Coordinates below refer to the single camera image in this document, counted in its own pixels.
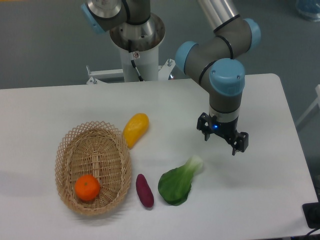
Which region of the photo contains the black device at table edge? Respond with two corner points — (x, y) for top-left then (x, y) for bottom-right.
(302, 202), (320, 229)

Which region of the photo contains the orange fruit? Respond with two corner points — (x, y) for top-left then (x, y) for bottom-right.
(74, 174), (101, 202)

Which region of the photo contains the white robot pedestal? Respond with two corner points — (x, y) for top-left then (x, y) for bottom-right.
(86, 13), (176, 84)

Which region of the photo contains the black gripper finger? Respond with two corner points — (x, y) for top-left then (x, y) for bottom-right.
(196, 112), (213, 141)
(231, 132), (249, 156)

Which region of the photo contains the blue object top right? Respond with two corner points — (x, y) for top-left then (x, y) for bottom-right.
(295, 0), (320, 22)

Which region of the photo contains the purple sweet potato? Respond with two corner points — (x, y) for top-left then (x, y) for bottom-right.
(135, 174), (154, 208)

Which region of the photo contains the yellow mango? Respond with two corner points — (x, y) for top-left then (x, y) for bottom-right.
(122, 113), (150, 149)

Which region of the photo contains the green bok choy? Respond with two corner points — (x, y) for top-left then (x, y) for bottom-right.
(157, 155), (203, 206)

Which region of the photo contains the black cable on pedestal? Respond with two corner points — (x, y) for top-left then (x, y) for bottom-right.
(127, 39), (145, 82)

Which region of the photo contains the woven wicker basket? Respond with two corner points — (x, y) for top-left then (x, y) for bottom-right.
(55, 121), (132, 216)

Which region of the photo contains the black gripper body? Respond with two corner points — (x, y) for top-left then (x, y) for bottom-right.
(206, 115), (238, 145)

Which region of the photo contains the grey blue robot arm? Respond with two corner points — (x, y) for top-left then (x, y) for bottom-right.
(81, 0), (261, 153)

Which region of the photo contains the white frame at right edge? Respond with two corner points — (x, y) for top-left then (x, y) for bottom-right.
(295, 84), (320, 131)

